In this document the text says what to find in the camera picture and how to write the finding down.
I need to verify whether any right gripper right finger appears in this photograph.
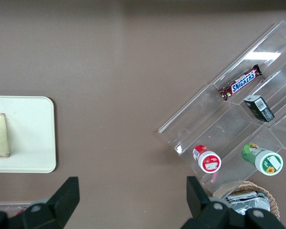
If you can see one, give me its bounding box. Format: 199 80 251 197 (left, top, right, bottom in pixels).
180 176 232 229

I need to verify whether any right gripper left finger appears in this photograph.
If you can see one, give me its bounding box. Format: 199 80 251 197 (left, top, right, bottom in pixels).
19 176 81 229

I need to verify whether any triangular sandwich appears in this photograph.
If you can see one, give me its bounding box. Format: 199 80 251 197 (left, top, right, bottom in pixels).
0 113 11 158

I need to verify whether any tan wicker basket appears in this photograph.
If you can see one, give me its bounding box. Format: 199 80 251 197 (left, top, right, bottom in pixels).
214 180 281 221

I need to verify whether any beige plastic serving tray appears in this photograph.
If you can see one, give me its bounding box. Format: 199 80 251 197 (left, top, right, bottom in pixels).
0 96 57 174

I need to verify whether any red snack cup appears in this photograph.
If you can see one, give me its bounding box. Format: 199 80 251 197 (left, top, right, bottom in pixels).
193 144 222 174

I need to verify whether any silver foil packet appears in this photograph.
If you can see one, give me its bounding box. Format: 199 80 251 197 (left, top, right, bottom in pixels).
225 190 271 215

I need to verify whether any clear acrylic bottle rack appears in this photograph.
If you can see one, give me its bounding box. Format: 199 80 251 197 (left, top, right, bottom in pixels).
0 202 32 217

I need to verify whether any green snack cup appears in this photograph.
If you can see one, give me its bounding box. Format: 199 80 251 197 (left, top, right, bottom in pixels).
240 143 284 176

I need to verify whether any clear acrylic stepped display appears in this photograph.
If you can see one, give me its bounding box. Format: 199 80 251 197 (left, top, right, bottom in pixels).
158 20 286 194

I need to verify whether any small black barcode box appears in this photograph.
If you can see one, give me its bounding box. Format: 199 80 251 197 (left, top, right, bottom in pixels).
243 94 276 123

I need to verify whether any Snickers chocolate bar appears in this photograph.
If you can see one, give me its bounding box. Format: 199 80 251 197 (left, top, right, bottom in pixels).
217 64 263 101

